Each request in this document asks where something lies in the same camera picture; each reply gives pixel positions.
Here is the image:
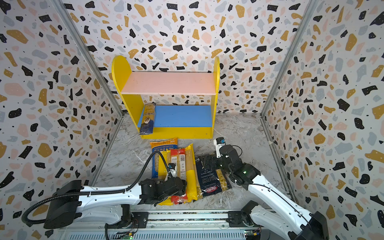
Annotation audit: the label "yellow spaghetti pack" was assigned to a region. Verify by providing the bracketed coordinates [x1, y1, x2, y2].
[185, 144, 198, 203]
[158, 150, 173, 206]

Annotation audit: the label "red spaghetti pack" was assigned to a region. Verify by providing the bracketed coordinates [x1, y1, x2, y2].
[171, 149, 188, 205]

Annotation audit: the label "blue yellow pasta bag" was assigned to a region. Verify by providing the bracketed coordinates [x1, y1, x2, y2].
[139, 103, 156, 135]

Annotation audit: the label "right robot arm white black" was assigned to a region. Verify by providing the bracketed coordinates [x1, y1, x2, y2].
[197, 144, 330, 240]

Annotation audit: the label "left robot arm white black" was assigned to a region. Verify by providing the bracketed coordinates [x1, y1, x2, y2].
[22, 177, 187, 230]

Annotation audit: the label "dark penne pasta bag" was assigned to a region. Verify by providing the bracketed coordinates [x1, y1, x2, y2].
[195, 155, 232, 198]

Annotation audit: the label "yellow shelf pink blue boards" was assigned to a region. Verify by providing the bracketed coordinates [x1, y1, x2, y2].
[111, 56, 221, 140]

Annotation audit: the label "blue orange orecchiette bag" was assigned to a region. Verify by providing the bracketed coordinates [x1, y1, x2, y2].
[150, 138, 178, 178]

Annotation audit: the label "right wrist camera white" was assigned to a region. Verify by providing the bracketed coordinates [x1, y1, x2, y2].
[214, 137, 226, 158]

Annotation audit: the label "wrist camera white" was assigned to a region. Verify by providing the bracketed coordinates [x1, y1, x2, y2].
[214, 137, 226, 158]
[167, 163, 178, 179]

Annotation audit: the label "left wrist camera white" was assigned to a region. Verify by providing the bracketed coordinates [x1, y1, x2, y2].
[167, 163, 178, 179]

